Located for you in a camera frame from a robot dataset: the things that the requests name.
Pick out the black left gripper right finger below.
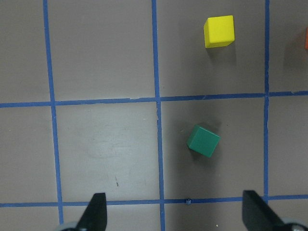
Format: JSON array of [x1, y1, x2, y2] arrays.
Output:
[[242, 190, 289, 231]]

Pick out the orange wooden block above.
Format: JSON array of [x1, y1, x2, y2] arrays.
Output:
[[304, 27, 308, 50]]

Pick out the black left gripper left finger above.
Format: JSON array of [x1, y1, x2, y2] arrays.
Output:
[[75, 193, 107, 231]]

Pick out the yellow wooden block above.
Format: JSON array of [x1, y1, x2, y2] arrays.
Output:
[[204, 15, 235, 49]]

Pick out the green wooden block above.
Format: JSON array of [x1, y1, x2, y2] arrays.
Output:
[[186, 125, 220, 158]]

